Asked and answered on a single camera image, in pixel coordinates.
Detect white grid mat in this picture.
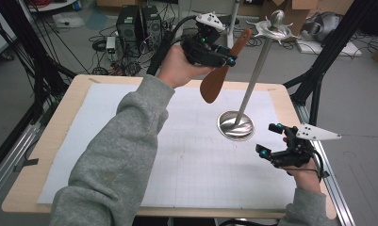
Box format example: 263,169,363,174
37,83,298,210

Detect beige desk with white legs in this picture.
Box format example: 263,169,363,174
226,0,241,50

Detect person's left hand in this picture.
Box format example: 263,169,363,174
156,43,214,89

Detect person's right hand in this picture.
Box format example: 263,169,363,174
282,158,322,194

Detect wooden rice spatula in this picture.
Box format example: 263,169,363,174
199,27,253,105

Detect tangle of floor cables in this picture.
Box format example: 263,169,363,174
89,24,166,76

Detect black metal frame struts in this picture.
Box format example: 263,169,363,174
0,0,77,177

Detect small white power box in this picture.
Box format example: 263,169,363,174
106,36,117,55

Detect black computer tower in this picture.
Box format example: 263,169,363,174
115,5,142,57
140,5,163,51

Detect thick black gripper cable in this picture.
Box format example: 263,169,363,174
147,15,199,76

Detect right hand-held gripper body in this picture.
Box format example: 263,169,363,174
270,122,342,169

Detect black metal frame post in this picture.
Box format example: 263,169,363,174
284,0,378,126

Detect grey vacuum cleaner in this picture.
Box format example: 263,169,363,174
303,11,341,43

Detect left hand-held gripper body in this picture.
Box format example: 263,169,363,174
180,11,226,68

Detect metal utensil stand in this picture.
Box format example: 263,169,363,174
217,8,299,141

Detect white flat board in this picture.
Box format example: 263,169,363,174
294,39,364,57

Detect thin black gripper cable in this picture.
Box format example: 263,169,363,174
284,150,326,183

